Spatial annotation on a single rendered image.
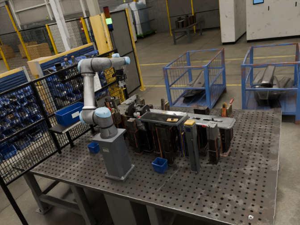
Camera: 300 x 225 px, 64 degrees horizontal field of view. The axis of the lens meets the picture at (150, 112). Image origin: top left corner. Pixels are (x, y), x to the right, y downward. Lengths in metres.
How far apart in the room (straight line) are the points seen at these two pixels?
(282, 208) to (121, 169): 1.62
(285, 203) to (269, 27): 7.74
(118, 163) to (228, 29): 8.50
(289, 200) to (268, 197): 1.02
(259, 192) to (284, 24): 8.35
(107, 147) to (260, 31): 8.55
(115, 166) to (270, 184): 1.19
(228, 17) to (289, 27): 2.08
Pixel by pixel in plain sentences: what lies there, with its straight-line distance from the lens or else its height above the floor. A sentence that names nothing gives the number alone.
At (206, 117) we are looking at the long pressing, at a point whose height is 1.00.
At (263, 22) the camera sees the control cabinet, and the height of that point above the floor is 0.67.
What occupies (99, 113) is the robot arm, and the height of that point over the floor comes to 1.32.
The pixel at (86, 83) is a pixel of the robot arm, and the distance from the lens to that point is 2.01.
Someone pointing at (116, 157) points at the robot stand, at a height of 0.93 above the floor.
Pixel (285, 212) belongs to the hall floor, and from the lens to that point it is 2.78.
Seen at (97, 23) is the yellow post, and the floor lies 1.91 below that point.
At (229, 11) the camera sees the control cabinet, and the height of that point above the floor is 1.20.
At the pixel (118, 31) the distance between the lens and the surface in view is 5.55.
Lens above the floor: 2.02
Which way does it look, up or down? 24 degrees down
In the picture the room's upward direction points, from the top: 12 degrees counter-clockwise
